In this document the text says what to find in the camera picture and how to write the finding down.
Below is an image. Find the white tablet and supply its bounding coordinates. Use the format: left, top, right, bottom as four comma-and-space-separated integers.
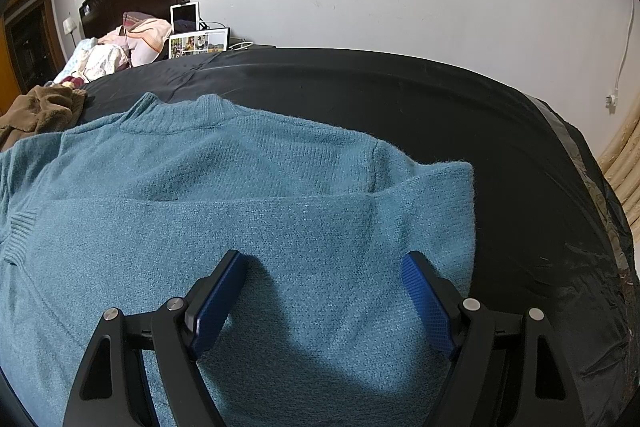
170, 1, 202, 32

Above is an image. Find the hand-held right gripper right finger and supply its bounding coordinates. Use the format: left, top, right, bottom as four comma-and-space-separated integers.
401, 250, 586, 427

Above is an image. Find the beige curtain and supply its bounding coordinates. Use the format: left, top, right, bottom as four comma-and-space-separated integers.
597, 107, 640, 228

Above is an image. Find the wooden wardrobe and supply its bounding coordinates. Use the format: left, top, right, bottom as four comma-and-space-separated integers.
0, 0, 63, 118

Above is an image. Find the white wall plug with cable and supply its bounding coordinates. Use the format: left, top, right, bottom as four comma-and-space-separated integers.
604, 4, 637, 111

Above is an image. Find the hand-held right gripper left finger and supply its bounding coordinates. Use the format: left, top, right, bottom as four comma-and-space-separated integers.
62, 249, 247, 427

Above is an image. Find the pink striped pillow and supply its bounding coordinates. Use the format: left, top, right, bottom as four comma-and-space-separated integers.
122, 12, 173, 68

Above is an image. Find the black satin sheet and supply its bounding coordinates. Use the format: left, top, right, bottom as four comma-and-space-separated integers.
75, 46, 640, 427

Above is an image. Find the teal knit sweater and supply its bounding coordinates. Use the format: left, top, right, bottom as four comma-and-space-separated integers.
0, 92, 476, 427

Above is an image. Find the photo collage frame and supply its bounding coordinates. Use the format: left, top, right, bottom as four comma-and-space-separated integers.
168, 27, 231, 59

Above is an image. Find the light patterned garment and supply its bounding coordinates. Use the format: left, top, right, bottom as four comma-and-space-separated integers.
52, 38, 132, 85

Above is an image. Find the brown fleece garment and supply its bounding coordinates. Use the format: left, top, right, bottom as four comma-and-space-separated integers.
0, 84, 88, 152

